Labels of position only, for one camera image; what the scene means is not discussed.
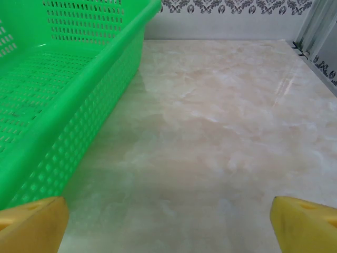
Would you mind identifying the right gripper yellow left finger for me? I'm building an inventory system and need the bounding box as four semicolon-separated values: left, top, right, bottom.
0;196;70;253

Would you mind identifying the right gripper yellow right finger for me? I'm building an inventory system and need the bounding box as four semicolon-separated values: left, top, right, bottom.
270;196;337;253

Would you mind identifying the bright green plastic basket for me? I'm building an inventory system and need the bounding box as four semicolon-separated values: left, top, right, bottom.
0;0;162;211

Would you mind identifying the aluminium frame post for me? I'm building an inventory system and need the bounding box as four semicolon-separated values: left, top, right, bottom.
296;0;337;66

